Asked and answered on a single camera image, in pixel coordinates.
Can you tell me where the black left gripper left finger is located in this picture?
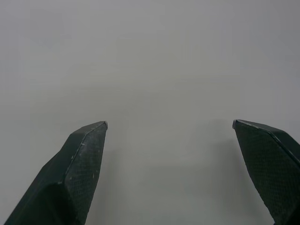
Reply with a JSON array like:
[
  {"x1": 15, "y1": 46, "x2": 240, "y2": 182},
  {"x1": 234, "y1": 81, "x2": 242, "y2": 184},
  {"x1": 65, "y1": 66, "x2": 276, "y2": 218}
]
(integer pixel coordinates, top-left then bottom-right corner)
[{"x1": 0, "y1": 120, "x2": 108, "y2": 225}]

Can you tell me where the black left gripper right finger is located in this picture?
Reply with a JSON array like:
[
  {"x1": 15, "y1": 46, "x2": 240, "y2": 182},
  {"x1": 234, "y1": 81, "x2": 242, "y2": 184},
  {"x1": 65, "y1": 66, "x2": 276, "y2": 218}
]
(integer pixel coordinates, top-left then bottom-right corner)
[{"x1": 232, "y1": 119, "x2": 300, "y2": 225}]

